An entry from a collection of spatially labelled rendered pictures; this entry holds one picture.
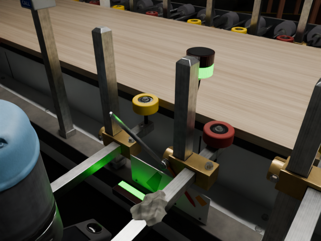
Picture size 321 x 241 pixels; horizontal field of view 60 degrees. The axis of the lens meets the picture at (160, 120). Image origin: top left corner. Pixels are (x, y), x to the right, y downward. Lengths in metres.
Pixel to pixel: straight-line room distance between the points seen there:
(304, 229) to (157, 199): 0.26
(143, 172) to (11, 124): 0.58
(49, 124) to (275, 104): 0.83
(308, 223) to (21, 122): 0.42
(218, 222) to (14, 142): 0.62
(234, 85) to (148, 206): 0.55
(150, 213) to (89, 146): 0.50
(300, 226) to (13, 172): 0.40
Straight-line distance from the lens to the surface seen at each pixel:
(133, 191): 0.84
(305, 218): 0.51
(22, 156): 0.26
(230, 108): 0.84
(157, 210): 0.58
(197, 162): 0.68
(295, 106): 0.91
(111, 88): 0.76
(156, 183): 0.79
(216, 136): 0.71
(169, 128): 0.98
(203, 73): 0.59
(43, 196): 0.30
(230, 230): 0.78
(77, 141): 1.05
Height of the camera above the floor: 1.32
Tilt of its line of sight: 34 degrees down
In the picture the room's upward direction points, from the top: straight up
